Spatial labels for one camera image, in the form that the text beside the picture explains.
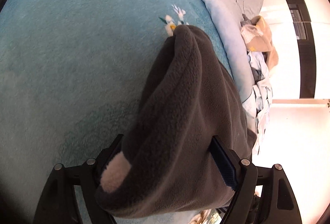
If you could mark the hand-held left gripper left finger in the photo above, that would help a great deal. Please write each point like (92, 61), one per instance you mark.
(90, 169)

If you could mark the dark grey fleece garment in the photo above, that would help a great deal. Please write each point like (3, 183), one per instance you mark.
(185, 110)

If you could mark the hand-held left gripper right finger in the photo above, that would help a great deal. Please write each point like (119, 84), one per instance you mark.
(224, 167)

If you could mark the teal floral bed blanket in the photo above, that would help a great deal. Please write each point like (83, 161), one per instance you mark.
(77, 46)

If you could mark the beige knit sweater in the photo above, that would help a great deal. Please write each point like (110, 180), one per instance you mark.
(265, 40)

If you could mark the glossy white wardrobe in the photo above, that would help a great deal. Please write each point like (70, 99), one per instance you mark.
(283, 136)

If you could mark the light blue garment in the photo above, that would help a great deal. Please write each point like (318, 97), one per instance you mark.
(260, 89)

